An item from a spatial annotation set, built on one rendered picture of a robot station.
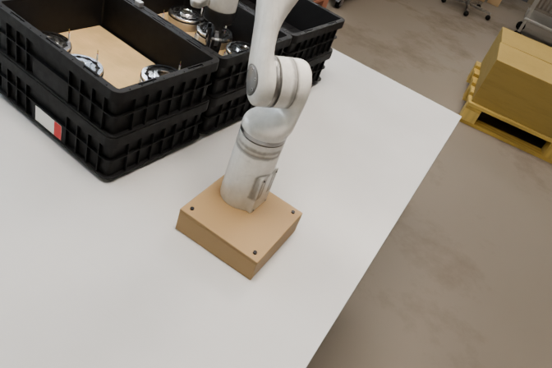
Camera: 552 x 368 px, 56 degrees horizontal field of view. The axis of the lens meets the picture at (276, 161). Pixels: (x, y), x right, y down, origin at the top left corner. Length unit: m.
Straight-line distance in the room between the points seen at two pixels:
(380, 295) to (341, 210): 0.93
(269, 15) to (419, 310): 1.55
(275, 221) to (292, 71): 0.33
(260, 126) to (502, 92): 2.81
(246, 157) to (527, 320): 1.76
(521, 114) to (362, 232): 2.57
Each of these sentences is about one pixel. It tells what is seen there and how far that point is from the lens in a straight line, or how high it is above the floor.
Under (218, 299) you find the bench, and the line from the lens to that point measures 0.98.
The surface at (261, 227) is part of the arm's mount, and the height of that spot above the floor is 0.76.
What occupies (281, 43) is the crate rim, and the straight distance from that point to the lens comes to 1.38.
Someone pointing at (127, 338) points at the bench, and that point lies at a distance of 0.91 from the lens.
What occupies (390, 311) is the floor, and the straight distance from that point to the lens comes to 2.11.
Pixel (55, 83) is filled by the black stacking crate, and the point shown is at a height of 0.85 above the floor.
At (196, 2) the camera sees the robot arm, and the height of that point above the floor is 1.01.
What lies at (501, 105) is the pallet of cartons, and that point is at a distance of 3.67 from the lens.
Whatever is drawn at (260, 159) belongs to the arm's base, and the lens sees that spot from 0.98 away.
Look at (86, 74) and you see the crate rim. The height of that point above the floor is 0.93.
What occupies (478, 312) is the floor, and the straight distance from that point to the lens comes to 2.36.
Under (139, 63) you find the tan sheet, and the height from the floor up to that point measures 0.83.
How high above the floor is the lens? 1.47
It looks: 36 degrees down
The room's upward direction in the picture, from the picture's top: 20 degrees clockwise
